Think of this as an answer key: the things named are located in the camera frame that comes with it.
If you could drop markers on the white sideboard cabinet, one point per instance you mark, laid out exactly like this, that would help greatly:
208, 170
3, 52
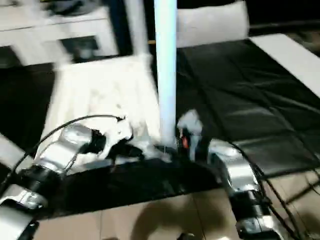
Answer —
87, 27

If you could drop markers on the white flat board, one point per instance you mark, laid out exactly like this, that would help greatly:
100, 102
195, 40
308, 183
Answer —
287, 60

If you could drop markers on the grey round bag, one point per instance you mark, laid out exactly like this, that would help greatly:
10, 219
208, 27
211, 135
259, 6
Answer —
70, 6

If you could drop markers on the white plastic table top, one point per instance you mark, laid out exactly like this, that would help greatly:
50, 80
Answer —
100, 87

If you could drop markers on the black table mat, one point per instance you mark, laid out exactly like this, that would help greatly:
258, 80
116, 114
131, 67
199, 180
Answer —
237, 100

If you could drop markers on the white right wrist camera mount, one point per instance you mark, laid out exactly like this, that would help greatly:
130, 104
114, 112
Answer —
191, 120

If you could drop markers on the black cabinet with gold label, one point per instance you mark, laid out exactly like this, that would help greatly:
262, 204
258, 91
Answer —
122, 25

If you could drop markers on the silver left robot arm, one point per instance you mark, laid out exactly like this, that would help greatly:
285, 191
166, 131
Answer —
62, 150

